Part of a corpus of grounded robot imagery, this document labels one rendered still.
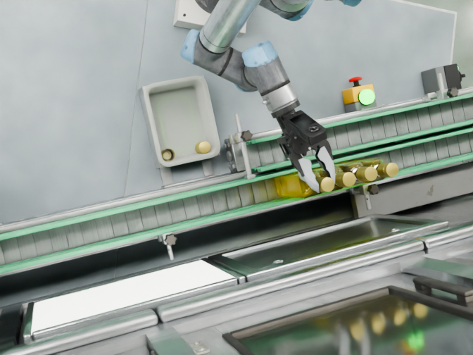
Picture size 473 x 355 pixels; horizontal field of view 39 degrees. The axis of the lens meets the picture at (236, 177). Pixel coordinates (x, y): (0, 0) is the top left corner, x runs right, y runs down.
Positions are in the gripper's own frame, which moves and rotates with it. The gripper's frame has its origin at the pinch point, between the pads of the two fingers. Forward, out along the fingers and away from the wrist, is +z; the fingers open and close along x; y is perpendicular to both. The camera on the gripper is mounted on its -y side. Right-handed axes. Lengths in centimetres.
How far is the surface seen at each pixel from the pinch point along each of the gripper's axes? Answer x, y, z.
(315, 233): 2.9, 13.9, 12.8
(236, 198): 14.0, 27.7, -2.6
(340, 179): -4.0, 0.7, 1.2
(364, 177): -9.5, -0.2, 3.3
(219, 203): 18.6, 27.7, -3.8
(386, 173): -14.9, 0.0, 5.2
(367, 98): -34.3, 30.2, -9.5
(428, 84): -58, 37, -3
